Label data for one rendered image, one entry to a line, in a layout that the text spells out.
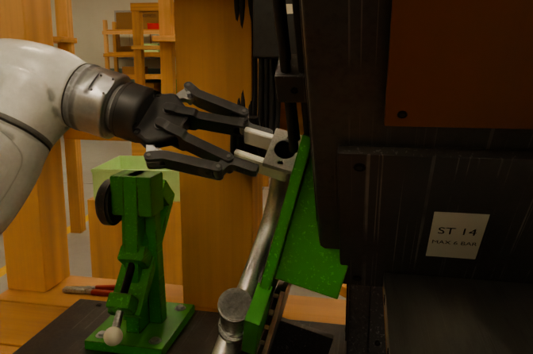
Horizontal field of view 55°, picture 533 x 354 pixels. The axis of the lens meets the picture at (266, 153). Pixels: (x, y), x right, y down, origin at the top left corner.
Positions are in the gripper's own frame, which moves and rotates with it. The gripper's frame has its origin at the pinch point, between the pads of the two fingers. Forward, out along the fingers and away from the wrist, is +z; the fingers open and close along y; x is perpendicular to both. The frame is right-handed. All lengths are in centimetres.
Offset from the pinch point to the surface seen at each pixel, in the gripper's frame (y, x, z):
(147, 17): 654, 696, -465
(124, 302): -18.4, 22.6, -15.3
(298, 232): -11.1, -5.2, 7.2
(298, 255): -12.9, -3.5, 7.9
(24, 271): -15, 48, -46
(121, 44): 602, 741, -508
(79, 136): 12, 35, -44
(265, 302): -18.2, -1.6, 6.1
